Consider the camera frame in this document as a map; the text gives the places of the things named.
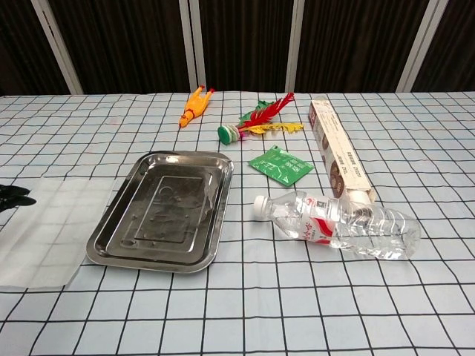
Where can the blue checked tablecloth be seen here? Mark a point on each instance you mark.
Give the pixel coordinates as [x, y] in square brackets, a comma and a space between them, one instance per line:
[259, 315]

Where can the yellow rubber chicken toy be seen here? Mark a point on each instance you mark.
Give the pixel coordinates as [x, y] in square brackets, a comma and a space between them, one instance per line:
[193, 107]

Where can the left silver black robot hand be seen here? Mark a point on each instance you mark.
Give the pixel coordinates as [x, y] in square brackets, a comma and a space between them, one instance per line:
[15, 198]

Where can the colourful feather shuttlecock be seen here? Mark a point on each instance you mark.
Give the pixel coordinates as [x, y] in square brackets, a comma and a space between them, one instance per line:
[259, 118]

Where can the clear plastic water bottle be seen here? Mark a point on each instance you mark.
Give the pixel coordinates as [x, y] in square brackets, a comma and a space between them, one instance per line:
[334, 226]

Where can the grey metal frame post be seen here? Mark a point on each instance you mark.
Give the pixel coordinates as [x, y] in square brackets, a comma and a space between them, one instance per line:
[295, 44]
[421, 48]
[59, 48]
[192, 44]

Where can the stainless steel rectangular tray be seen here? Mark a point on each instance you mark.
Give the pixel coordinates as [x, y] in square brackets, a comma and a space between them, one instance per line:
[167, 211]

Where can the translucent white paper sheet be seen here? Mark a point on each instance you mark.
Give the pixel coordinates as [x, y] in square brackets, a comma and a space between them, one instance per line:
[55, 237]

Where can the long cardboard wrap box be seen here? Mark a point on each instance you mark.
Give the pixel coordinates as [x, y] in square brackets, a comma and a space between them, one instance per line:
[339, 148]

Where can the green sachet packet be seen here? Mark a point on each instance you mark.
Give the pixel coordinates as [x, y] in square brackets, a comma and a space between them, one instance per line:
[280, 165]

